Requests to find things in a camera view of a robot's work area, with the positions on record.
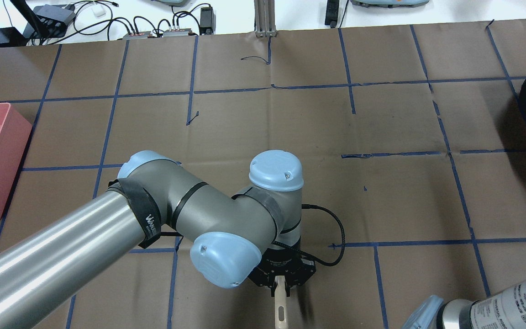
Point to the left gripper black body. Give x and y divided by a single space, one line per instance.
282 263

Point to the beige hand brush black bristles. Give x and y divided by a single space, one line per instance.
279 294

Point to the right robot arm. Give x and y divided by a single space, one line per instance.
504 310

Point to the black usb hub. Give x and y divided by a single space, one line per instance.
54 20

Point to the aluminium frame post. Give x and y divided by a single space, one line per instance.
264 20

